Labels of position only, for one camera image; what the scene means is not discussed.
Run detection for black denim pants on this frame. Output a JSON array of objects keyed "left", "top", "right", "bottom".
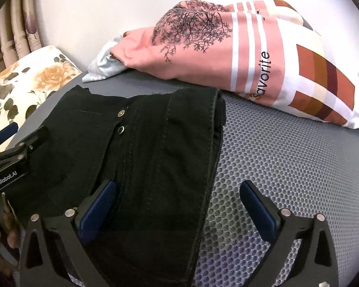
[{"left": 6, "top": 86, "right": 226, "bottom": 286}]

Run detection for person's left hand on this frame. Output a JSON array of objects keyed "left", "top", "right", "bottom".
[{"left": 0, "top": 195, "right": 21, "bottom": 279}]

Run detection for white floral orange pillow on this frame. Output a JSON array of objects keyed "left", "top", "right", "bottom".
[{"left": 0, "top": 45, "right": 82, "bottom": 131}]

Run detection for grey mesh mattress pad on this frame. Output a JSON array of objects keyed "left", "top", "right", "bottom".
[{"left": 6, "top": 69, "right": 359, "bottom": 287}]

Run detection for light blue white cloth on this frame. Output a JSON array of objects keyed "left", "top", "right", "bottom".
[{"left": 82, "top": 36, "right": 127, "bottom": 83}]

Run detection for beige striped curtain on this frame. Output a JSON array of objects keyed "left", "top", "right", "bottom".
[{"left": 0, "top": 0, "right": 42, "bottom": 73}]

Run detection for pink and plaid folded blanket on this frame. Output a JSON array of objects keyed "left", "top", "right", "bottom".
[{"left": 110, "top": 0, "right": 359, "bottom": 129}]

